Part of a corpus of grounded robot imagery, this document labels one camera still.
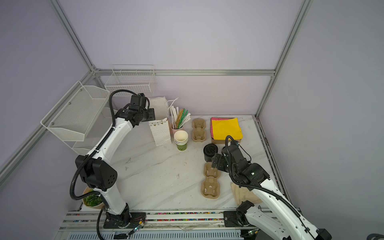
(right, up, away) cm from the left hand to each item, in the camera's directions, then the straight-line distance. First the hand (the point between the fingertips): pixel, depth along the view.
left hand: (148, 114), depth 85 cm
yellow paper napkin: (+47, -8, +23) cm, 53 cm away
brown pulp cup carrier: (+30, -12, +22) cm, 39 cm away
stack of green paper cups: (+18, -14, +11) cm, 25 cm away
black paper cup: (+35, -27, +8) cm, 45 cm away
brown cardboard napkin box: (+45, -17, +20) cm, 52 cm away
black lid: (+36, -20, +1) cm, 42 cm away
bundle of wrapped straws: (+17, 0, +14) cm, 21 cm away
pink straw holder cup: (+11, -11, +14) cm, 21 cm away
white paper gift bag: (+7, -7, +3) cm, 10 cm away
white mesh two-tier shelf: (-34, -2, -7) cm, 35 cm away
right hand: (+38, -24, -12) cm, 47 cm away
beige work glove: (+54, -45, -3) cm, 70 cm away
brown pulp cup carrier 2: (+36, -42, -1) cm, 55 cm away
